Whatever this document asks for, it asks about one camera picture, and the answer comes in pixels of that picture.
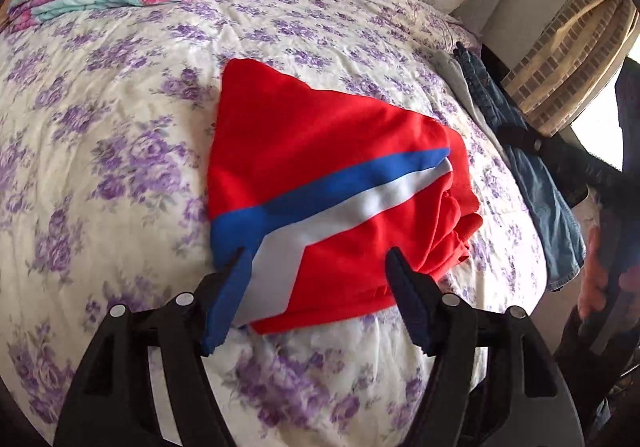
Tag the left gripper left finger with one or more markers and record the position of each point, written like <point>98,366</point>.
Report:
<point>110,401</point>

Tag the red pants with stripes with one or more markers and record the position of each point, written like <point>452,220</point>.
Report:
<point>316,186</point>

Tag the beige checkered curtain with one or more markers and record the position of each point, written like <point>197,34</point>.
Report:
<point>571,61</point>

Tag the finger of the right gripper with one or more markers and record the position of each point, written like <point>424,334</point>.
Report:
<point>572,168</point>

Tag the purple floral bedspread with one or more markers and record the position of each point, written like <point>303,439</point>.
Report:
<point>106,124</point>

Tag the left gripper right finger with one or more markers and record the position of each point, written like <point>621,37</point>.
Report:
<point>494,381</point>

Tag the person's right hand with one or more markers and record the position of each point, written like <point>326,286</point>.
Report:
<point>595,279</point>

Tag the grey folded garment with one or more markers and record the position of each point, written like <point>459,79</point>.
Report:
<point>451,71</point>

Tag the blue denim jeans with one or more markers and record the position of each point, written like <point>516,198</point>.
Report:
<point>558,230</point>

